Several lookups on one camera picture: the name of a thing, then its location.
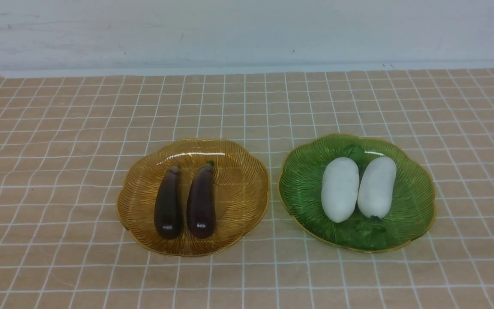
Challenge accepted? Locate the amber glass plate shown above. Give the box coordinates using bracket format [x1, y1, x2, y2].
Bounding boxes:
[116, 138, 270, 258]

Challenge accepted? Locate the green glass plate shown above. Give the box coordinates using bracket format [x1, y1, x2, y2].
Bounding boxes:
[278, 133, 437, 254]

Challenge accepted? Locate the white radish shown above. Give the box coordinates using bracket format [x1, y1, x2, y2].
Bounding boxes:
[357, 156, 398, 249]
[321, 144, 364, 223]

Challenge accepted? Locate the beige checkered tablecloth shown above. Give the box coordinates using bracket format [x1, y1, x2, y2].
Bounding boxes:
[0, 69, 494, 309]

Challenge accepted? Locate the purple eggplant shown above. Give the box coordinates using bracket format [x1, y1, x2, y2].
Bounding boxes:
[186, 161, 216, 239]
[154, 165, 183, 240]

